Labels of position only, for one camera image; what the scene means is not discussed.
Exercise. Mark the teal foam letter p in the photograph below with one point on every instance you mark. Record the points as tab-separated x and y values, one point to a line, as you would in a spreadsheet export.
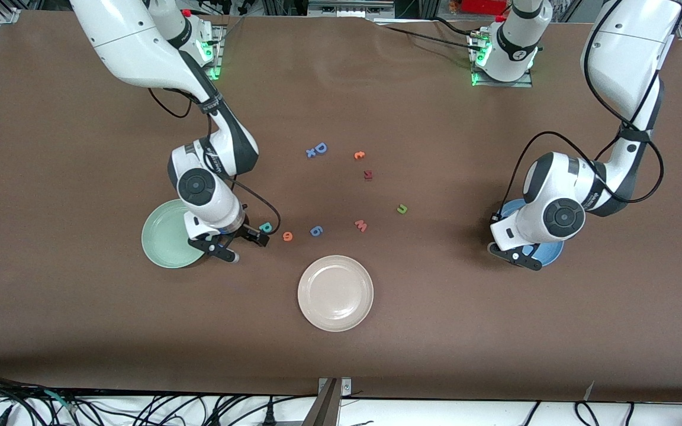
261	226

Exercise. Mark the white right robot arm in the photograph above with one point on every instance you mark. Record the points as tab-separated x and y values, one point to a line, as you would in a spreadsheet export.
134	47

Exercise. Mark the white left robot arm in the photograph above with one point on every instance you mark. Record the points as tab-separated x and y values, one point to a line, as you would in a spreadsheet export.
625	53

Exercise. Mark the blue foam digit 6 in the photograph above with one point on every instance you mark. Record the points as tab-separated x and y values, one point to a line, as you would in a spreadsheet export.
315	231

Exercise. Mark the blue plate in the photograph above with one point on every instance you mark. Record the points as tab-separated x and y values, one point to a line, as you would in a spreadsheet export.
554	253

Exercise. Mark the mint green plate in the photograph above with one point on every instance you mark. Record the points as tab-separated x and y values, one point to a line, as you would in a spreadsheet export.
163	236

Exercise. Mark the beige plate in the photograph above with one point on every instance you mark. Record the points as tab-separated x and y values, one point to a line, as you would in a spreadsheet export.
335	293

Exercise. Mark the pink foam letter w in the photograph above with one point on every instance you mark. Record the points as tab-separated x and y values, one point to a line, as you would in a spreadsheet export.
360	226

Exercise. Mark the blue foam letter D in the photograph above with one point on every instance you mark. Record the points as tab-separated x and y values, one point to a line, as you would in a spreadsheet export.
324	149

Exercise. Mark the brown table cover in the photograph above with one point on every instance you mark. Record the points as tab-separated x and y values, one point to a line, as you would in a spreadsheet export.
341	106

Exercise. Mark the black power plug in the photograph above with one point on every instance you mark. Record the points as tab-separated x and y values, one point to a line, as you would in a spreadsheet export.
269	415

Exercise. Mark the red box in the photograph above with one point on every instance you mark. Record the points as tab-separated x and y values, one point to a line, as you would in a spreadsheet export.
483	6

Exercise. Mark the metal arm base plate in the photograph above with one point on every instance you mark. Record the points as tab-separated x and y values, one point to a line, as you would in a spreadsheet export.
504	84
219	59

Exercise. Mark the silver metal bracket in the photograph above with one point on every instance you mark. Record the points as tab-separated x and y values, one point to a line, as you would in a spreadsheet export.
346	387

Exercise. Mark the grey metal post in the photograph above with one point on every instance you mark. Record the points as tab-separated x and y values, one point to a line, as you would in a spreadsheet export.
323	411

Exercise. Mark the silver aluminium frame beam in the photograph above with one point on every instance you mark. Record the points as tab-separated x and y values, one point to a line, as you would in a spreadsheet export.
350	9

